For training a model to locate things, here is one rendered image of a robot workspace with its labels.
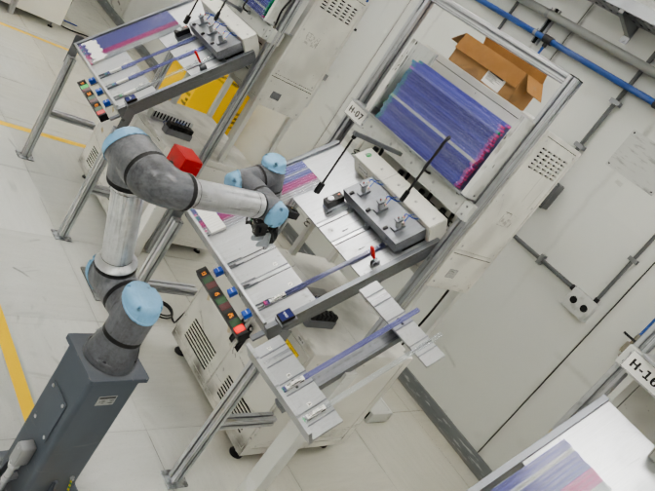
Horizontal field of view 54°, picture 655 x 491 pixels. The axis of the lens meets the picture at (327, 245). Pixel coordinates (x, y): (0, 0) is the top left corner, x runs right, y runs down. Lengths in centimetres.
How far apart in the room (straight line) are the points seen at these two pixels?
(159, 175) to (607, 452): 139
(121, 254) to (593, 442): 139
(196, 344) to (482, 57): 171
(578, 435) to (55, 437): 146
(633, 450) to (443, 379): 211
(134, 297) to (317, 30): 203
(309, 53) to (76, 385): 216
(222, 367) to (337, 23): 182
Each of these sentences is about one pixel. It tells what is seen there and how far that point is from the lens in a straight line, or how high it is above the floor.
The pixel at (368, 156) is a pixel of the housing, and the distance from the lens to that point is 257.
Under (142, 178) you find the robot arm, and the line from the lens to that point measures 155.
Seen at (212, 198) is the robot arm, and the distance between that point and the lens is 163.
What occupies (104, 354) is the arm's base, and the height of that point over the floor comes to 60.
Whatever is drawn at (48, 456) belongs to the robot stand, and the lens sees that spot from 206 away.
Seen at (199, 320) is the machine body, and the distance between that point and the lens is 290.
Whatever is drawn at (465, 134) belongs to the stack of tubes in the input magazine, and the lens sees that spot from 232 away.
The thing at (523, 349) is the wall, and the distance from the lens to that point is 375.
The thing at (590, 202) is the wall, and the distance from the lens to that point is 371.
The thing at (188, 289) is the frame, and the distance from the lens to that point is 290.
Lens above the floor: 171
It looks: 19 degrees down
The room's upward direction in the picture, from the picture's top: 35 degrees clockwise
